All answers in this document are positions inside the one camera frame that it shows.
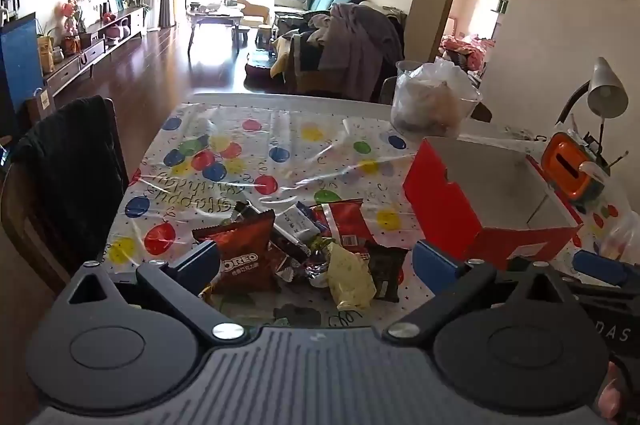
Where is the pale yellow snack packet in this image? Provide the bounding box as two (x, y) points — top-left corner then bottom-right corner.
(324, 244), (377, 312)

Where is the dark wooden chair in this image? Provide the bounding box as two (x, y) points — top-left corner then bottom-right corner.
(0, 95), (132, 293)

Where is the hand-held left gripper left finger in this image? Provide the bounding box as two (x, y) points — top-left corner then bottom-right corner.
(65, 241), (246, 346)

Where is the grey clothes pile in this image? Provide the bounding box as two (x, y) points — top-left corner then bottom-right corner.
(307, 2), (407, 102)

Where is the clear wrapped packet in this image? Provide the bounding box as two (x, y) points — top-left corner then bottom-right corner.
(504, 127), (549, 142)

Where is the wooden coffee table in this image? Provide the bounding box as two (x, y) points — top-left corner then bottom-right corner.
(186, 2), (247, 54)

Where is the red snack packet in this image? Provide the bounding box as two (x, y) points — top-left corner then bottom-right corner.
(312, 199), (377, 249)

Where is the white black snack packet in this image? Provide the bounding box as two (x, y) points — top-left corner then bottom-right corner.
(272, 202), (322, 239)

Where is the balloon print plastic tablecloth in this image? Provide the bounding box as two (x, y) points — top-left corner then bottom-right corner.
(105, 102), (640, 341)

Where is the crumpled white plastic bag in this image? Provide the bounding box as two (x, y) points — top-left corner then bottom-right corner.
(400, 57), (477, 136)

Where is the black snack bar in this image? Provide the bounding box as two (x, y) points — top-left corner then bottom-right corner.
(234, 201), (311, 257)

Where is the blue panel cabinet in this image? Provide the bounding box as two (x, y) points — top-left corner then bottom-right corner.
(0, 12), (46, 114)

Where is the bed with pink bedding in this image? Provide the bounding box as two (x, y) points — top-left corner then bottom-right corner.
(440, 32), (497, 76)

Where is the clear plastic bag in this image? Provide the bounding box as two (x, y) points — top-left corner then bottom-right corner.
(595, 200), (640, 262)

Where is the grey desk lamp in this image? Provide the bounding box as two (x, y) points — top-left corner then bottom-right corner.
(555, 57), (630, 126)

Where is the small wooden stool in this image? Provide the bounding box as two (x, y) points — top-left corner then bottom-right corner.
(232, 25), (254, 52)

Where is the red cardboard box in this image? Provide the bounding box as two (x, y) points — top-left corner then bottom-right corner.
(402, 136), (585, 263)

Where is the orange green tissue box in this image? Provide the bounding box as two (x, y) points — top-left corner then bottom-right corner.
(541, 131), (613, 212)

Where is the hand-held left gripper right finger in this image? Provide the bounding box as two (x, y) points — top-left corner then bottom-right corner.
(382, 241), (576, 348)

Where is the silver foil wrapper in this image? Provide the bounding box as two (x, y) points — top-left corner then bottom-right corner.
(294, 250), (334, 289)

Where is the wooden television cabinet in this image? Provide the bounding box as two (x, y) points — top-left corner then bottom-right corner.
(42, 5), (152, 99)

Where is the dark brown chocolate packet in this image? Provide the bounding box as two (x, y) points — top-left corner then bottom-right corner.
(364, 241), (412, 304)

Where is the person's right hand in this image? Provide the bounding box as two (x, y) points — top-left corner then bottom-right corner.
(597, 362), (627, 421)

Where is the brown paper bag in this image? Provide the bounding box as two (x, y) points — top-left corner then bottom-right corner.
(27, 87), (56, 126)

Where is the clear plastic tub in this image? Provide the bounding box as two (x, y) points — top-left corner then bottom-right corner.
(390, 60), (484, 142)

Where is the brown cookie packet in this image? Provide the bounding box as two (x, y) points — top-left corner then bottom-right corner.
(192, 222), (282, 297)

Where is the pink flower arrangement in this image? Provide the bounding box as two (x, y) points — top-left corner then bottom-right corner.
(61, 0), (89, 39)

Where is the dark floor cushion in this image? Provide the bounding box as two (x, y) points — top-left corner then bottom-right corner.
(243, 55), (282, 82)

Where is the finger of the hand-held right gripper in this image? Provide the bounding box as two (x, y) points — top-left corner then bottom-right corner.
(570, 250), (640, 303)

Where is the black garment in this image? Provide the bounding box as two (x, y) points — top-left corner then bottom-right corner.
(10, 96), (130, 267)

